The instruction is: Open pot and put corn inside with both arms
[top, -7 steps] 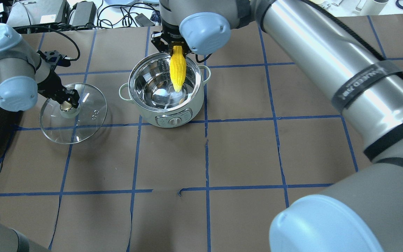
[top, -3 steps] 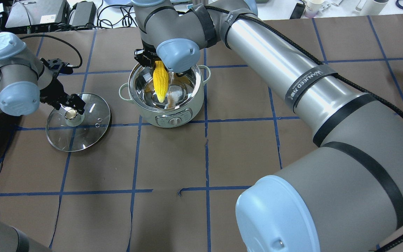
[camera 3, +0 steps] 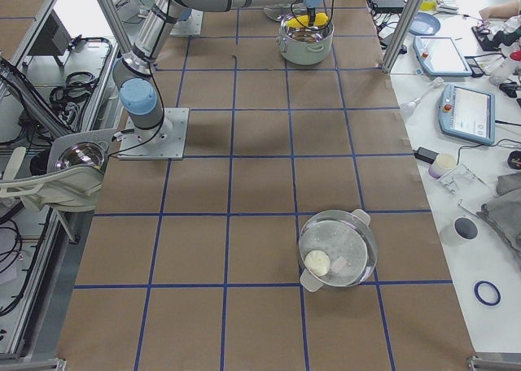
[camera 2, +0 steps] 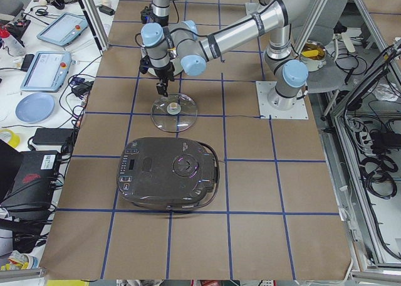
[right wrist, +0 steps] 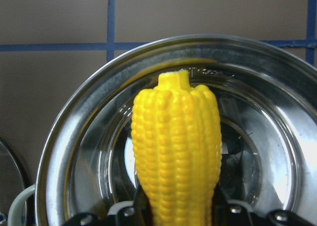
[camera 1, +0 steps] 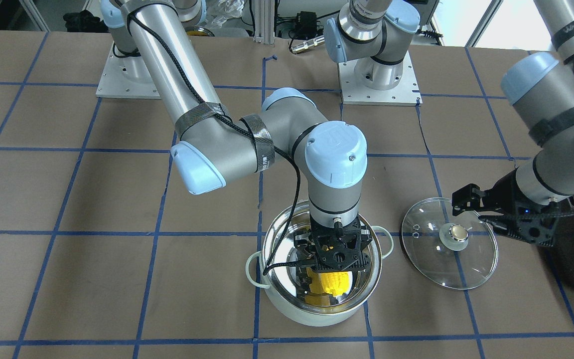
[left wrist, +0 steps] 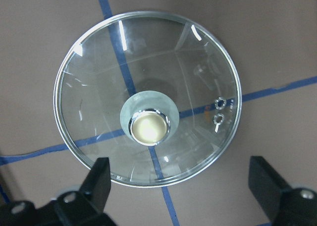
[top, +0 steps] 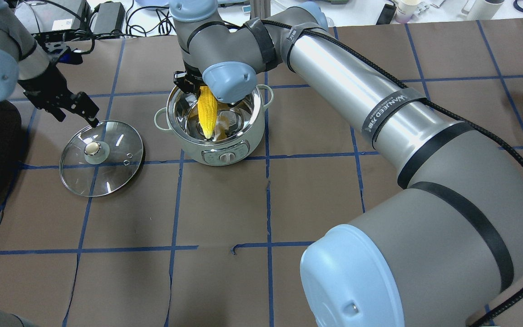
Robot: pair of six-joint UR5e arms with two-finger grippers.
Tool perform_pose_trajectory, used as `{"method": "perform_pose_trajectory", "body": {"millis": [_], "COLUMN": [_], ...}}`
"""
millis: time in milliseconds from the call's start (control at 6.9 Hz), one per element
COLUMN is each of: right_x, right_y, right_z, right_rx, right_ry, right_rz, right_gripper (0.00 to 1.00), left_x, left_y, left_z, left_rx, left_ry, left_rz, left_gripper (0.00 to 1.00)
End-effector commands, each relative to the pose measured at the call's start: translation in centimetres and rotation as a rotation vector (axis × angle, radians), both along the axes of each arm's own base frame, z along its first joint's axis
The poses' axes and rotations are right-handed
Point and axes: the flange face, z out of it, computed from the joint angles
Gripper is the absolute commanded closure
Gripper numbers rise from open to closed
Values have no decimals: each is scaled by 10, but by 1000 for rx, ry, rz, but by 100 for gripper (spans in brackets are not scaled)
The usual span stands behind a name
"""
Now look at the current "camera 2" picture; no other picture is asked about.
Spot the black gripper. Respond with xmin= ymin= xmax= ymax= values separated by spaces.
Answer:
xmin=155 ymin=65 xmax=175 ymax=97

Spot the glass pot lid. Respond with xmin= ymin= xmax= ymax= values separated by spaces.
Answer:
xmin=150 ymin=93 xmax=198 ymax=133

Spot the steel steamer pot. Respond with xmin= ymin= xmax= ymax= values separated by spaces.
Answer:
xmin=299 ymin=41 xmax=327 ymax=72

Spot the black rice cooker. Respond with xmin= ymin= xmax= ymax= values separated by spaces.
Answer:
xmin=117 ymin=137 xmax=220 ymax=211

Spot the far teach pendant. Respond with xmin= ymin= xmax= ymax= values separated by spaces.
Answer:
xmin=36 ymin=13 xmax=88 ymax=46

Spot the teach pendant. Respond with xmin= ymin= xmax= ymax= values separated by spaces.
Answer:
xmin=36 ymin=13 xmax=88 ymax=46
xmin=20 ymin=51 xmax=71 ymax=92

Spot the near teach pendant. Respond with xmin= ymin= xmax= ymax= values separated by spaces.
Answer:
xmin=20 ymin=51 xmax=71 ymax=92

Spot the black power adapter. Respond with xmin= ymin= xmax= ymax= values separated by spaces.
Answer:
xmin=28 ymin=128 xmax=73 ymax=151

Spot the blue plate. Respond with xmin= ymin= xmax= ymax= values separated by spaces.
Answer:
xmin=15 ymin=93 xmax=55 ymax=124

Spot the black smartphone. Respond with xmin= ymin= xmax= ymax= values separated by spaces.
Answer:
xmin=20 ymin=54 xmax=34 ymax=72

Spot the yellow tape roll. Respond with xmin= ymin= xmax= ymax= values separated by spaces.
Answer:
xmin=0 ymin=129 xmax=20 ymax=148

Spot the black red computer box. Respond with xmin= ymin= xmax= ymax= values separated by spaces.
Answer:
xmin=1 ymin=141 xmax=61 ymax=213

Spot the aluminium frame post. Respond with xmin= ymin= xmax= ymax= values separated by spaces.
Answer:
xmin=77 ymin=0 xmax=110 ymax=51

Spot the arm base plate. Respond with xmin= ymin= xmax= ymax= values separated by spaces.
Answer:
xmin=256 ymin=81 xmax=308 ymax=120

